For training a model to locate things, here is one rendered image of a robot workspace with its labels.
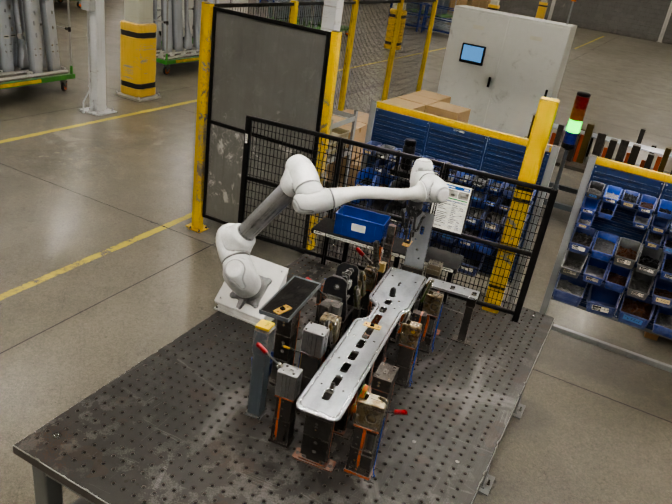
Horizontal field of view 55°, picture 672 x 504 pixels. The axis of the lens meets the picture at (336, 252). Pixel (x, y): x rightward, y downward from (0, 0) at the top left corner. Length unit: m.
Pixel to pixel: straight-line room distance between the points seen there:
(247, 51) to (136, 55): 5.05
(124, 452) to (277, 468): 0.60
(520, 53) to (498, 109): 0.80
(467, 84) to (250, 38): 4.90
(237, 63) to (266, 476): 3.67
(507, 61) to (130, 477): 7.95
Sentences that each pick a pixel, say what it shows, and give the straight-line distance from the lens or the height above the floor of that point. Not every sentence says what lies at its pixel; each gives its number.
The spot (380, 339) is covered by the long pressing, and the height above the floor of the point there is 1.00.
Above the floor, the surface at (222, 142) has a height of 0.90.
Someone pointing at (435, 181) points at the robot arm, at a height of 1.66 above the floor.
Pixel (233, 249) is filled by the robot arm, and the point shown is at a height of 1.09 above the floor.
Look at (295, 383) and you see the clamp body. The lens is 2.58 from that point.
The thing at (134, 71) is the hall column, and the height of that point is 0.42.
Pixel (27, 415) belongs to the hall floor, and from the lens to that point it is 4.09.
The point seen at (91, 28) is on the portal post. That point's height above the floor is 1.11.
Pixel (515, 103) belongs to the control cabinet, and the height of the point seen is 0.90.
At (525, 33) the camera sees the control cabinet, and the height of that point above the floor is 1.82.
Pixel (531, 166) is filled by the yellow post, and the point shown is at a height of 1.64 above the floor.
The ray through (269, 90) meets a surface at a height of 1.45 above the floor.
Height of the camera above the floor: 2.60
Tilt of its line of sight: 26 degrees down
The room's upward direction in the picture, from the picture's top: 9 degrees clockwise
